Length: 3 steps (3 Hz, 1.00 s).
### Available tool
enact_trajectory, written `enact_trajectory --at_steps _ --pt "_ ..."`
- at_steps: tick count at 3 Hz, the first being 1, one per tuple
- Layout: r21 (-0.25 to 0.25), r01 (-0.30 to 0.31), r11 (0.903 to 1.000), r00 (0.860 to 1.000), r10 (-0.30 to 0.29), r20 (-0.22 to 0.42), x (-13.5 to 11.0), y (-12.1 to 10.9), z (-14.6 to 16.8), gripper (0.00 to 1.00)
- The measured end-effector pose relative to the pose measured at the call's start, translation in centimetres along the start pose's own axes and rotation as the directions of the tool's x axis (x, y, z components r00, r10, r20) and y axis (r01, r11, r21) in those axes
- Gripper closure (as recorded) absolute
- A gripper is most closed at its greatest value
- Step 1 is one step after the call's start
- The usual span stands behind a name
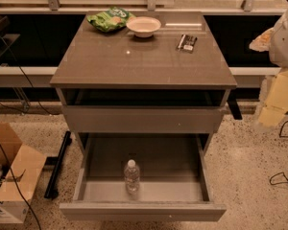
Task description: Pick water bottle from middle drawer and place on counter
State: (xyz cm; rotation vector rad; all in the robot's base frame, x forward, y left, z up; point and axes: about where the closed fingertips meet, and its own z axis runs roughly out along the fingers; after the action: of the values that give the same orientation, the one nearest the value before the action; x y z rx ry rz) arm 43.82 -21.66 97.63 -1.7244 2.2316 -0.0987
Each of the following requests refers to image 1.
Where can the dark snack packet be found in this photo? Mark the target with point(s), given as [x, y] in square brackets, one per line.
[187, 43]

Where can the white bowl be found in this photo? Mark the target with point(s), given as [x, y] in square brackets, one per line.
[143, 26]

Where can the clear plastic water bottle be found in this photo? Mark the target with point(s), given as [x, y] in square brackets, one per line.
[132, 176]

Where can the grey drawer cabinet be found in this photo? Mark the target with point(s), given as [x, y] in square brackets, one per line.
[122, 70]

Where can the brown cardboard box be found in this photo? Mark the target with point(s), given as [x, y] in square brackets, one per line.
[21, 166]

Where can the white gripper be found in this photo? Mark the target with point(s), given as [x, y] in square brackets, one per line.
[285, 40]

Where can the closed top drawer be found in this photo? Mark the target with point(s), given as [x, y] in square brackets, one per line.
[142, 120]

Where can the open middle drawer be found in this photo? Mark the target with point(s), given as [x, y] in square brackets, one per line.
[173, 180]

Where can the green chip bag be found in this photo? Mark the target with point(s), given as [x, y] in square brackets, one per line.
[110, 20]

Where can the black cabinet base bar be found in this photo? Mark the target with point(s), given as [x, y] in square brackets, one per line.
[56, 161]

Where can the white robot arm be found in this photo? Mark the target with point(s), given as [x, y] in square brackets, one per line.
[275, 41]

